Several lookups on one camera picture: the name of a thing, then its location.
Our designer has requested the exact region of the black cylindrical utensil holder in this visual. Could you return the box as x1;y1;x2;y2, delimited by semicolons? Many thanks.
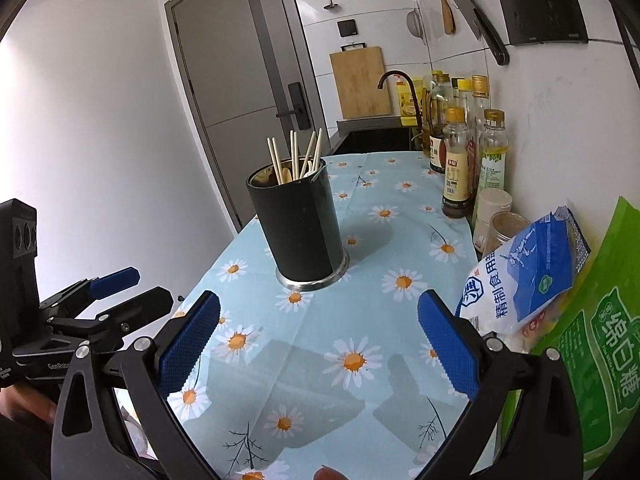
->
246;156;350;290

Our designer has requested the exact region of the clear jar with brown contents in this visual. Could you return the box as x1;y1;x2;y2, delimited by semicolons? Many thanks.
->
487;211;532;261

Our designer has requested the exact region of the white-lidded jar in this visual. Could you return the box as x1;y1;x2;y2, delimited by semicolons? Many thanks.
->
471;189;513;256

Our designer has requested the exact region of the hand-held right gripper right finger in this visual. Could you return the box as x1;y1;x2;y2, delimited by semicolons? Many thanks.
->
416;289;585;480

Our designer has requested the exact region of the black sink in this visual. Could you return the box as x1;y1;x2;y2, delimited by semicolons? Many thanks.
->
329;117;426;157

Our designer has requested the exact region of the bundle of beige chopsticks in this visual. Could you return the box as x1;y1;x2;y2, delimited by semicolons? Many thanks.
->
267;127;323;183

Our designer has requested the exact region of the clear bag with red print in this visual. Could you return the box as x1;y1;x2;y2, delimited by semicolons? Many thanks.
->
500;305;566;356

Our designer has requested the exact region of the black door lock handle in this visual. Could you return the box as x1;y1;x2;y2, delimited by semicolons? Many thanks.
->
276;81;312;130

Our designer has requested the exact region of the metal strainer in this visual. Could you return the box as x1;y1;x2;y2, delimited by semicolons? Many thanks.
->
404;0;427;42

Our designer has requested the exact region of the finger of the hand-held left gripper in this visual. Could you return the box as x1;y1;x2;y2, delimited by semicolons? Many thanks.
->
39;266;141;320
46;286;175;353

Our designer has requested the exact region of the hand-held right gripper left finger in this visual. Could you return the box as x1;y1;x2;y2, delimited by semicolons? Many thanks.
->
50;290;222;480

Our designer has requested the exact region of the black wall panel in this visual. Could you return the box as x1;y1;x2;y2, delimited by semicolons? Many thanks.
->
497;0;590;47

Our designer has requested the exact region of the tall yellow-capped bottle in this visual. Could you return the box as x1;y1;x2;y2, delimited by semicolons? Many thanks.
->
467;75;491;161

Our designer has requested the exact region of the dark bottle with red label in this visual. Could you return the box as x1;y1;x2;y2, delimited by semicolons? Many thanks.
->
426;72;456;175

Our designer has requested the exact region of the wooden cutting board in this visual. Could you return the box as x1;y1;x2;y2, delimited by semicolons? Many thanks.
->
329;42;392;120

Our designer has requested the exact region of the black-handled cleaver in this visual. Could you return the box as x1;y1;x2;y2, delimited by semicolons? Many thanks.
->
444;0;510;66

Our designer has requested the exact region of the black faucet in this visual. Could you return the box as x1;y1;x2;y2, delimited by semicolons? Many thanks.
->
377;70;425;151

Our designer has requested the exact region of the person's left hand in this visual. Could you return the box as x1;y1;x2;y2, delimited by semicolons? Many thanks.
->
0;385;58;423

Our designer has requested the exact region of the grey door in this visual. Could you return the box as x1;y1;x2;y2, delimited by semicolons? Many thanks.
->
165;0;333;233

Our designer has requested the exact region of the green sugar bag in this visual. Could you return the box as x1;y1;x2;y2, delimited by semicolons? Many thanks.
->
500;196;640;473

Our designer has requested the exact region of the blue daisy-print tablecloth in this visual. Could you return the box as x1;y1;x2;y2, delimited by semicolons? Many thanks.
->
167;152;501;480

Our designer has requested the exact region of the blue and white salt bag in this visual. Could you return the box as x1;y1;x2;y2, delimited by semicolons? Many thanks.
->
454;205;592;338

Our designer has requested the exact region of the oil bottle with green label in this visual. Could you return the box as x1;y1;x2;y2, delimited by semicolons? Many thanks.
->
476;109;512;196

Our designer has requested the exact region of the short yellow-capped bottle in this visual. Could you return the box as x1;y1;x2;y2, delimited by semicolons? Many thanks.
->
451;77;473;111

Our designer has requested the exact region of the dark bottle with beige label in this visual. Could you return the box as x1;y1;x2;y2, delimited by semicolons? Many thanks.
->
441;106;476;219

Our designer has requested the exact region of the yellow detergent bottle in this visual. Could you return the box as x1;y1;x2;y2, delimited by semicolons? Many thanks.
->
395;77;426;127

